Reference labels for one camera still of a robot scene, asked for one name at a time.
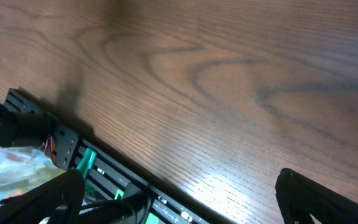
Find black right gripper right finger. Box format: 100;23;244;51
275;168;358;224

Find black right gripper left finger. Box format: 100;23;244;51
0;169;85;223

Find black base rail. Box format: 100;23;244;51
3;88;236;224

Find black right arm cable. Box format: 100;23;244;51
0;192;152;224

